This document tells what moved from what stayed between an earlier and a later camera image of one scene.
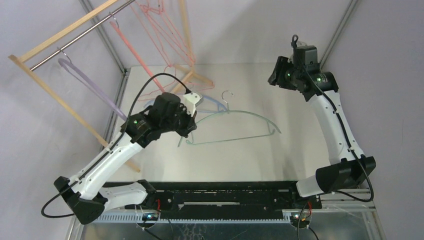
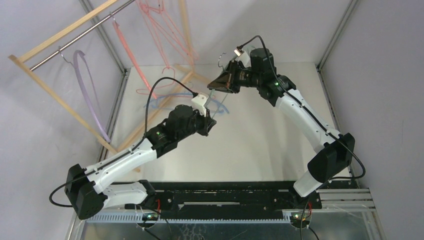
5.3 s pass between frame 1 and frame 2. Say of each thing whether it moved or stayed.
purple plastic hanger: moved
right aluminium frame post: stayed
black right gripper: moved
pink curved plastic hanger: moved
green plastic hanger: moved
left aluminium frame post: stayed
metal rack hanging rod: stayed
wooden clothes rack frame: stayed
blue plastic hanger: stayed
